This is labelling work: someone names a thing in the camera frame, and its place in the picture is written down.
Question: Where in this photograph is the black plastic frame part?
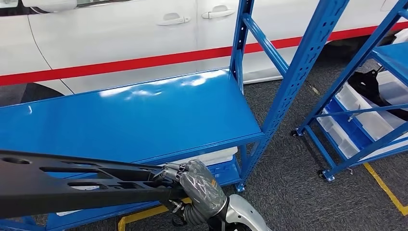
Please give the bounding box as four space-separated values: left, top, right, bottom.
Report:
0 150 192 220

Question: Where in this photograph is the blue metal shelf rack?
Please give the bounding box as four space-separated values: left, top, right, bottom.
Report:
0 0 350 231
291 0 408 183

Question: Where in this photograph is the black part in bin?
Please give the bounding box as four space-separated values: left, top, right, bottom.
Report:
346 68 408 122

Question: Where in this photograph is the white plastic bin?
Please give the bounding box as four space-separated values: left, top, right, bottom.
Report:
376 70 408 106
316 108 361 159
334 82 408 141
159 146 239 167

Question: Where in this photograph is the blue plastic bin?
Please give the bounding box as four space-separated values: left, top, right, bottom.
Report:
322 97 376 151
207 156 242 188

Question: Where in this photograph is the red barrier belt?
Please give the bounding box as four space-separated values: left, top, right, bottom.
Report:
0 20 408 87

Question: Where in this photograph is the white car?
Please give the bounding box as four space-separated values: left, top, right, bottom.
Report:
0 0 408 107

